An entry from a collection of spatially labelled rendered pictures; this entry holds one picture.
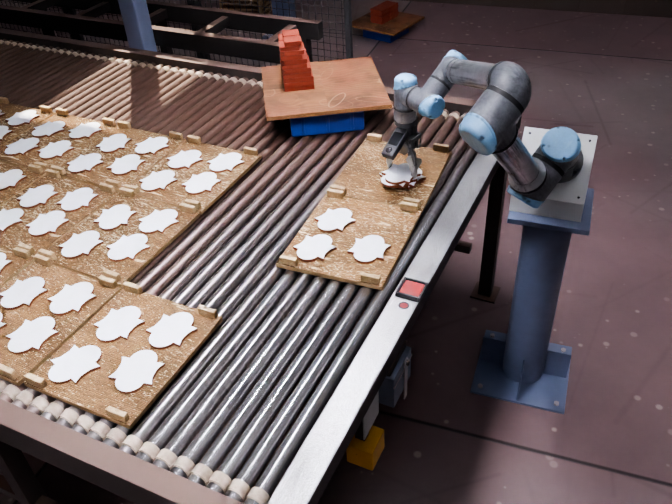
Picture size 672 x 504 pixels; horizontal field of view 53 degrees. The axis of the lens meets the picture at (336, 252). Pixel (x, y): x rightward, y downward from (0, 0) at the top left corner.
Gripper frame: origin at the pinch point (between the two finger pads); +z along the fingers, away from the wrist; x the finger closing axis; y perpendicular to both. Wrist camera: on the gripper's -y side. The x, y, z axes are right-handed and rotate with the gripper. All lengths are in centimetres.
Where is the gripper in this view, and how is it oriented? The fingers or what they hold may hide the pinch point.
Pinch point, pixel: (400, 173)
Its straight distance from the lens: 241.4
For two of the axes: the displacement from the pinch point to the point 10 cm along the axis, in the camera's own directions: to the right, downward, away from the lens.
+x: -7.8, -3.6, 5.2
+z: 0.5, 7.9, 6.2
